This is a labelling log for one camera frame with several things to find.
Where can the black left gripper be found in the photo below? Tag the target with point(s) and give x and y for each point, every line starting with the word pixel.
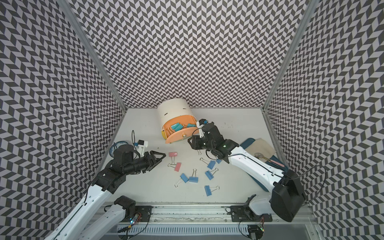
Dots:
pixel 156 161

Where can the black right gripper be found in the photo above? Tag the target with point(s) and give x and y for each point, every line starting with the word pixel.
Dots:
pixel 195 145

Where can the orange top drawer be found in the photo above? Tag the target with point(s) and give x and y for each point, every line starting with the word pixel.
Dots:
pixel 182 134

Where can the blue binder clip low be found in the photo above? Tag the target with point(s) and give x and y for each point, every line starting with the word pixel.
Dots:
pixel 193 178

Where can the white round drawer cabinet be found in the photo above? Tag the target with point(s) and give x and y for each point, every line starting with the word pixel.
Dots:
pixel 173 108

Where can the blue binder clip bottom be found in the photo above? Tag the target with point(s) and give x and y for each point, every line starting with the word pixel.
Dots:
pixel 209 190

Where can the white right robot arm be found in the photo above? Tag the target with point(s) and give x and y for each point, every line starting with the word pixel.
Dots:
pixel 285 193

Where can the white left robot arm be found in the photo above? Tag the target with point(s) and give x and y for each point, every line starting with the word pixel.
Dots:
pixel 76 225

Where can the blue binder clip centre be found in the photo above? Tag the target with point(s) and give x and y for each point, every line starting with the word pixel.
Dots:
pixel 210 164

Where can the pink binder clip lower left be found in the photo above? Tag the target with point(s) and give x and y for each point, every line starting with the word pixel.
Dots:
pixel 176 166

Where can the blue binder clip mid right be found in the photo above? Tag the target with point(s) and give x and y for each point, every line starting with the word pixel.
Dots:
pixel 210 174

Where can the blue binder clip lower left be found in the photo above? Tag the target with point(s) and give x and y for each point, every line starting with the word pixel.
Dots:
pixel 183 179

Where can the blue patterned bowl far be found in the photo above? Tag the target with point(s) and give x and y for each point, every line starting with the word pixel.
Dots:
pixel 115 146

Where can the beige cloth napkin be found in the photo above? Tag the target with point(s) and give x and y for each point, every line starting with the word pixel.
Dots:
pixel 261 146

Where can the metal spoon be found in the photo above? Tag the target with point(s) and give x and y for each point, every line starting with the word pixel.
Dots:
pixel 261 156

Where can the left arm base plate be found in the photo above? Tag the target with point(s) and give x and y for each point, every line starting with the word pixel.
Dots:
pixel 141 213

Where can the aluminium front rail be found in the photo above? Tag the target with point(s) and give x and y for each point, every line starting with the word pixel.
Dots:
pixel 214 214

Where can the pink handled utensil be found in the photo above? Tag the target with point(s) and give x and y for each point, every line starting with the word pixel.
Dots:
pixel 276 163

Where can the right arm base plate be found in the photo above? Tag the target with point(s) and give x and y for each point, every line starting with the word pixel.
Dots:
pixel 242 214

